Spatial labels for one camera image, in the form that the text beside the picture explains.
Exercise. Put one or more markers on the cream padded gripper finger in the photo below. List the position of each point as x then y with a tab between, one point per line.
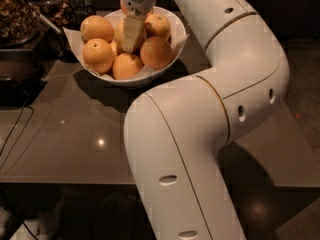
132	28

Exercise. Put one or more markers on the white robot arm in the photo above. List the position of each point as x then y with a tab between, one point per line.
174	131

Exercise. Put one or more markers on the top orange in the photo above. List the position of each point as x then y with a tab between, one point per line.
123	7

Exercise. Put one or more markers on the right rear orange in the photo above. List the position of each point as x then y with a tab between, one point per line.
157	25

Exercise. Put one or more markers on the small hidden orange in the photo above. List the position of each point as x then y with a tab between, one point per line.
114	47

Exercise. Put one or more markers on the front right orange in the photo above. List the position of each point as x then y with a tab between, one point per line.
156	53

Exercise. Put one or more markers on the left rear orange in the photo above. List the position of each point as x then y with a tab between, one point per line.
96	26

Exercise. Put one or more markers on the front center orange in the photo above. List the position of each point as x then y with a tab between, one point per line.
126	65

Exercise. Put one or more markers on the white ceramic bowl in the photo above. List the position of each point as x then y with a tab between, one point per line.
141	80

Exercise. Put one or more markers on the front left orange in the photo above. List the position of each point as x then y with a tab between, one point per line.
98	55

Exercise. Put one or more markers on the glass jar of nuts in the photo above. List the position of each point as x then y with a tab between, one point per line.
18	23

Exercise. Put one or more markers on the black appliance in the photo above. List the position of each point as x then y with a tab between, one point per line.
20	77

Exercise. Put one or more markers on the black wire cup holder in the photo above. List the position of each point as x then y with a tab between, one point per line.
78	15

